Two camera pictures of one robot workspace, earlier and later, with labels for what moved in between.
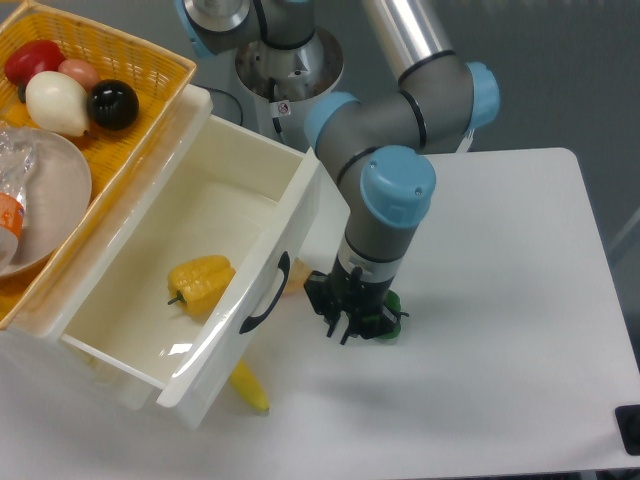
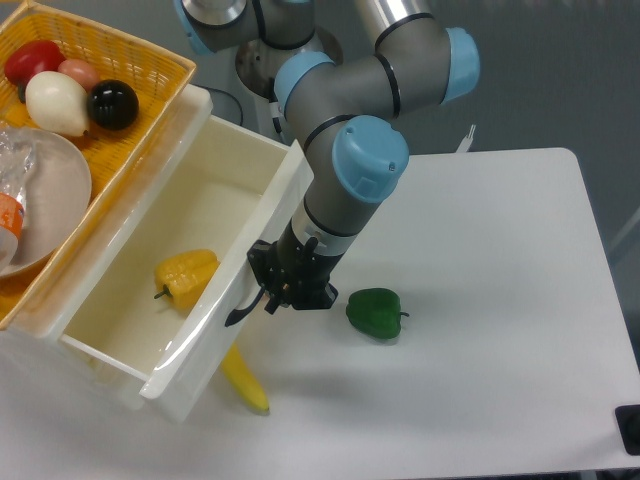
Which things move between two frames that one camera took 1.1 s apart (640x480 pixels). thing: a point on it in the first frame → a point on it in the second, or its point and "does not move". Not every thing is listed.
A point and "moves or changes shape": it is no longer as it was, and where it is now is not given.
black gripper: (344, 295) → (294, 271)
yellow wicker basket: (160, 80) does not move
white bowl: (56, 199) does not move
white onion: (57, 103) does not move
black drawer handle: (284, 264) → (237, 314)
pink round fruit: (86, 73) does not move
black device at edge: (628, 419) does not move
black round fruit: (113, 104) does not move
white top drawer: (190, 278) moves or changes shape
